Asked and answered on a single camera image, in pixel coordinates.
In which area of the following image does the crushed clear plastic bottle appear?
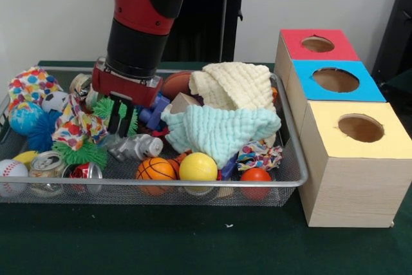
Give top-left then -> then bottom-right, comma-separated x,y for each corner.
98,133 -> 125,153

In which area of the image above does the wooden box with three holes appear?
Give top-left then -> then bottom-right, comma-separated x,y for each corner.
274,28 -> 412,228

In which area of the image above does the green spiky toy with eyes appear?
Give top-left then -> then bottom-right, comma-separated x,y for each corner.
51,141 -> 109,170

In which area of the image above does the red-orange ball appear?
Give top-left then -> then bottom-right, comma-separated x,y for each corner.
239,167 -> 273,199

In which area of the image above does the black and white soccer ball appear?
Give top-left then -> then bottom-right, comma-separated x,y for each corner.
41,91 -> 69,113

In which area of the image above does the silver wire mesh bin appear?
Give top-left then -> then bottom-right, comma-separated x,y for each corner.
0,66 -> 309,207

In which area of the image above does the globe print ball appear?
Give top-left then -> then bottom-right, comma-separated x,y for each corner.
8,101 -> 44,135

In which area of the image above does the silver drink can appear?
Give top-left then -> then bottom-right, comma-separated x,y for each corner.
28,151 -> 67,178

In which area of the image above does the white baseball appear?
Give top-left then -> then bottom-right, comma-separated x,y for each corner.
0,158 -> 29,198

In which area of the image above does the mint green waffle cloth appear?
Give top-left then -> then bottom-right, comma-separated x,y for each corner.
160,104 -> 282,169

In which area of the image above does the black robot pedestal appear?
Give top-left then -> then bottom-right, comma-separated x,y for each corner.
164,0 -> 260,62

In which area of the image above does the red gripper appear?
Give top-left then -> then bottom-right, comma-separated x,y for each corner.
91,62 -> 164,138

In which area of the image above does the smooth yellow ball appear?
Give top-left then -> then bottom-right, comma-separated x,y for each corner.
179,152 -> 219,194

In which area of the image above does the small orange basketball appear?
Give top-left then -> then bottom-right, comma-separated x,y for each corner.
135,157 -> 177,195

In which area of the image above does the colourful knotted rope toy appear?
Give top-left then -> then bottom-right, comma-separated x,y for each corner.
51,93 -> 109,152
236,140 -> 284,172

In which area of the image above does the cream waffle cloth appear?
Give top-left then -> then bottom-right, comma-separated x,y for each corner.
189,61 -> 277,111

